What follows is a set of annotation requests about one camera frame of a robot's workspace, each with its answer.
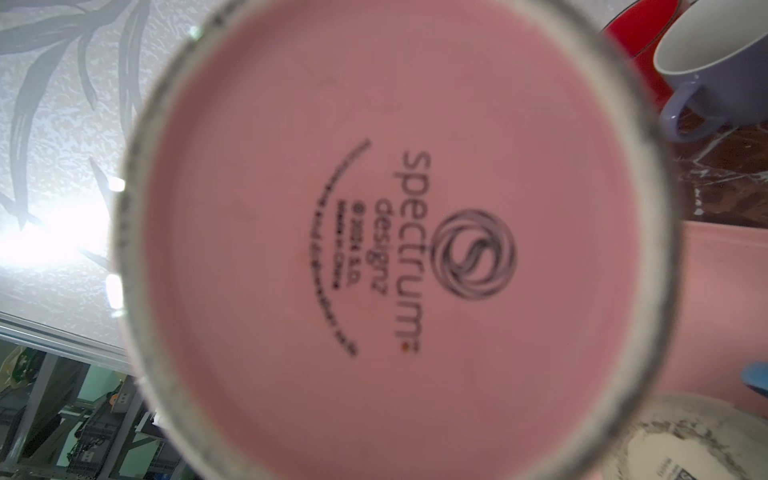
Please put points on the blue mug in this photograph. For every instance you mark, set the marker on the blue mug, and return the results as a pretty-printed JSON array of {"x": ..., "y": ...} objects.
[{"x": 755, "y": 377}]

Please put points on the lavender mug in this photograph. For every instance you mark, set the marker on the lavender mug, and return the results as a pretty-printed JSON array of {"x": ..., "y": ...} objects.
[{"x": 714, "y": 58}]

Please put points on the red mug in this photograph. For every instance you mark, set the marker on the red mug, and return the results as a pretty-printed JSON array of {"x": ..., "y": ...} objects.
[{"x": 638, "y": 30}]

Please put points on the pink mug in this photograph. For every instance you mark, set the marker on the pink mug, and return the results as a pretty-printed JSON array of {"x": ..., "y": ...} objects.
[{"x": 397, "y": 240}]

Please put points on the pink plastic tray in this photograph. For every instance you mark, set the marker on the pink plastic tray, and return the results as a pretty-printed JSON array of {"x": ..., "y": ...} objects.
[{"x": 722, "y": 323}]

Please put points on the beige teapot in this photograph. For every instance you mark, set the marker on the beige teapot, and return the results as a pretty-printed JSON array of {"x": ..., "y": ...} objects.
[{"x": 687, "y": 436}]

